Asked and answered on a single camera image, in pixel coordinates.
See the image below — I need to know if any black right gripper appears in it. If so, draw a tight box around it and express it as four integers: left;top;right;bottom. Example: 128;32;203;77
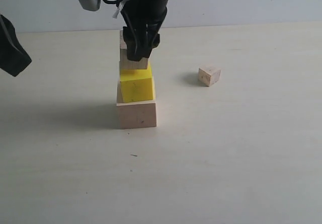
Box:
121;0;169;61

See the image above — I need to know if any medium brown wooden cube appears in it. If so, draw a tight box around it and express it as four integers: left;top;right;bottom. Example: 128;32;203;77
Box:
119;30;149;70

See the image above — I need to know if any yellow cube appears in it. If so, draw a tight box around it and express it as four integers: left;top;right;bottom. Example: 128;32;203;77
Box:
119;63;154;103

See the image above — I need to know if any large pale wooden cube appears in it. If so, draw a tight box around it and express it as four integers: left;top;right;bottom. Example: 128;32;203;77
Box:
116;79;157;129

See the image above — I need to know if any small wooden cube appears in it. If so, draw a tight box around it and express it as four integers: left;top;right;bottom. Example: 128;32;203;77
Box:
198;66;221;87

